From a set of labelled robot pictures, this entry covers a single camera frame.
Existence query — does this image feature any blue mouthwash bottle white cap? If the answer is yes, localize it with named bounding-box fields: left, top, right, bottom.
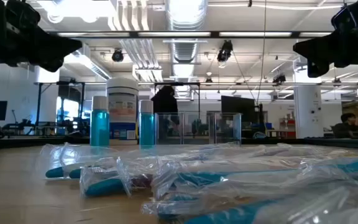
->
left=139, top=99, right=155, bottom=147
left=89, top=95, right=111, bottom=147

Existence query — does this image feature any white building column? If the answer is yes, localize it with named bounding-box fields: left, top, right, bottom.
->
left=293, top=60, right=324, bottom=139

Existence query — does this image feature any person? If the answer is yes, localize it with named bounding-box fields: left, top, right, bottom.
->
left=332, top=112, right=358, bottom=139
left=150, top=85, right=180, bottom=134

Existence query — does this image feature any red shelf unit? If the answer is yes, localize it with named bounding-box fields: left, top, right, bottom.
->
left=279, top=117, right=297, bottom=139

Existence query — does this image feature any white wipes canister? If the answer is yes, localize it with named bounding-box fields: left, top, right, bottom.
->
left=105, top=77, right=140, bottom=146

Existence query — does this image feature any black beam with light strips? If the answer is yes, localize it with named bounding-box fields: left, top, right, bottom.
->
left=47, top=30, right=335, bottom=40

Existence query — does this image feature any clear acrylic organizer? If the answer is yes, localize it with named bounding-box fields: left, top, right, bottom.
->
left=154, top=112, right=243, bottom=146

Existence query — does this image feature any white rectangular ceiling duct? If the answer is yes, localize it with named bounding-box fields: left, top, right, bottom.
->
left=62, top=42, right=112, bottom=81

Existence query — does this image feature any black hanging camera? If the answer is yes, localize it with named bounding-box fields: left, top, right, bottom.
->
left=111, top=48, right=125, bottom=63
left=216, top=39, right=234, bottom=63
left=272, top=73, right=287, bottom=85

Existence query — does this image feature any black workstation frame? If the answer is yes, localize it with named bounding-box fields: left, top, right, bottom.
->
left=33, top=80, right=86, bottom=135

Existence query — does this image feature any black aluminium table frame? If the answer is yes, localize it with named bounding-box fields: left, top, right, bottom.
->
left=0, top=134, right=358, bottom=151

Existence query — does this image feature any silver round ceiling duct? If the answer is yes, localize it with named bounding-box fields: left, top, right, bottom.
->
left=165, top=0, right=208, bottom=65

